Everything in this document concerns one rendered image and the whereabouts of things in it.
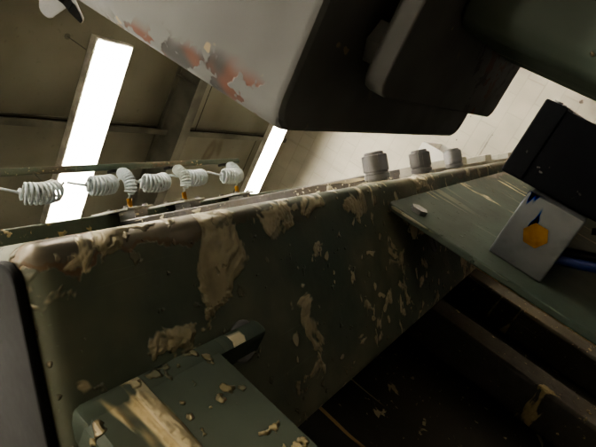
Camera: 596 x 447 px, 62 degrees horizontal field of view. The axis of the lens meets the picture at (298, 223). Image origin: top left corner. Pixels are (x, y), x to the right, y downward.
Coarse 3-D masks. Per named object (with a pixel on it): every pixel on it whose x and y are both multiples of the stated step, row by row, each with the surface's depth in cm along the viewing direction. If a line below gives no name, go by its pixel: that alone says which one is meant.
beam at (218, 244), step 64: (320, 192) 28; (384, 192) 34; (0, 256) 15; (64, 256) 15; (128, 256) 16; (192, 256) 19; (256, 256) 22; (320, 256) 26; (384, 256) 33; (448, 256) 45; (0, 320) 14; (64, 320) 14; (128, 320) 16; (192, 320) 18; (256, 320) 21; (320, 320) 26; (384, 320) 32; (0, 384) 15; (64, 384) 14; (256, 384) 21; (320, 384) 25
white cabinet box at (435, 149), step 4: (424, 144) 455; (428, 144) 468; (432, 144) 477; (436, 144) 489; (440, 144) 499; (420, 148) 457; (424, 148) 455; (428, 148) 453; (432, 148) 451; (436, 148) 498; (440, 148) 505; (444, 148) 503; (448, 148) 501; (432, 152) 452; (436, 152) 449; (440, 152) 448; (432, 156) 452; (436, 156) 450; (440, 156) 448; (464, 156) 494; (432, 160) 452; (436, 160) 450; (440, 160) 449
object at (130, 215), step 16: (464, 160) 101; (128, 176) 159; (272, 192) 123; (288, 192) 120; (304, 192) 118; (128, 208) 151; (144, 208) 156; (192, 208) 138; (208, 208) 135; (128, 224) 155
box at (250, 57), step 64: (128, 0) 10; (192, 0) 9; (256, 0) 8; (320, 0) 8; (384, 0) 9; (448, 0) 9; (192, 64) 10; (256, 64) 9; (320, 64) 9; (384, 64) 9; (448, 64) 11; (512, 64) 15; (320, 128) 10; (384, 128) 13; (448, 128) 17
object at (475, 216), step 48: (528, 144) 33; (576, 144) 32; (432, 192) 42; (480, 192) 50; (528, 192) 32; (576, 192) 32; (480, 240) 35; (528, 240) 33; (576, 240) 49; (528, 288) 31; (576, 288) 35
